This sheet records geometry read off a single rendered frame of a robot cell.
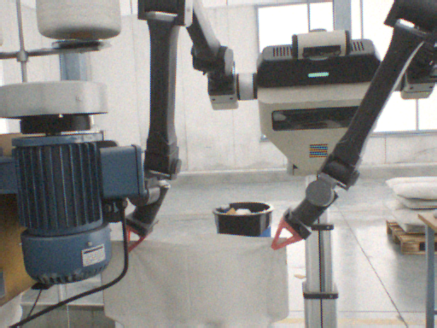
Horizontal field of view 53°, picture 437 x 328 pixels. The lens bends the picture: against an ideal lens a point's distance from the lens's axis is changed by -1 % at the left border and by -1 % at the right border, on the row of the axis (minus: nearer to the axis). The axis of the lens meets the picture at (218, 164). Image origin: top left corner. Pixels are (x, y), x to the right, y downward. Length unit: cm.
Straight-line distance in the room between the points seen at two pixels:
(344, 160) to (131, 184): 50
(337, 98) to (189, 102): 796
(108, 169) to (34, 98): 16
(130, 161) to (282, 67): 74
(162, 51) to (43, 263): 48
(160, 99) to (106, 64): 885
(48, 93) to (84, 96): 6
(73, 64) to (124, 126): 165
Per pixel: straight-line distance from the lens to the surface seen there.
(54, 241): 76
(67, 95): 73
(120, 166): 77
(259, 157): 910
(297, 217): 106
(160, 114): 101
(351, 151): 103
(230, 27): 927
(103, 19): 91
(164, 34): 96
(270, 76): 141
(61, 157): 75
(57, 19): 90
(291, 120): 141
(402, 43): 96
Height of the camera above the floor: 134
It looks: 6 degrees down
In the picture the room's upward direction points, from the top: 3 degrees counter-clockwise
